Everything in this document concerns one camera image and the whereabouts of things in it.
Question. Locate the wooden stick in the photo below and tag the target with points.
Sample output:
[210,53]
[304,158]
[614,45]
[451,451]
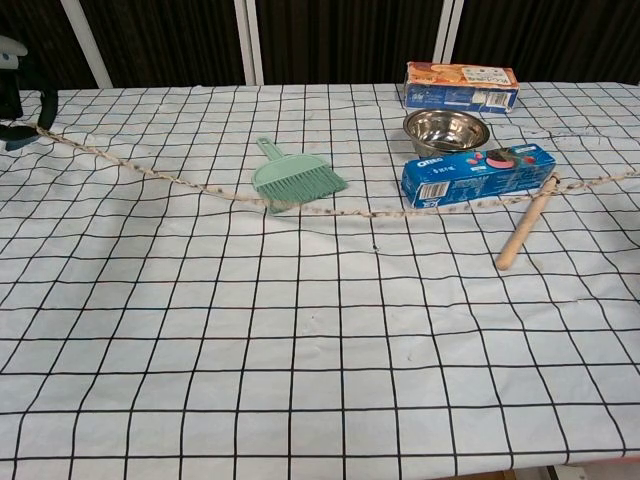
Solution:
[525,225]

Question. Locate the white partition frame post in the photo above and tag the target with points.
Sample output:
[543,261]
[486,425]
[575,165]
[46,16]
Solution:
[250,40]
[87,45]
[447,30]

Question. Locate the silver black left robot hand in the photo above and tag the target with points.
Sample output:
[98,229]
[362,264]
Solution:
[10,80]

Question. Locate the white black-checked tablecloth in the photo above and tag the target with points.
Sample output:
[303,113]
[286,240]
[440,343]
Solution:
[320,375]

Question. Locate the green mini hand broom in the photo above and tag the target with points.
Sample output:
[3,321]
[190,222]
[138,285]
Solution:
[285,175]

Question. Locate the orange and blue biscuit box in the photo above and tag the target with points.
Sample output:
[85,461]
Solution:
[450,96]

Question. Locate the teal table pad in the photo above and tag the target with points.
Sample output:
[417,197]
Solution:
[17,141]

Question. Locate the stainless steel bowl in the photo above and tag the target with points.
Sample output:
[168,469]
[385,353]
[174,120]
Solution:
[440,131]

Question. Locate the blue Oreo cookie box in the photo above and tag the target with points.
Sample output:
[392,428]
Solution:
[475,176]

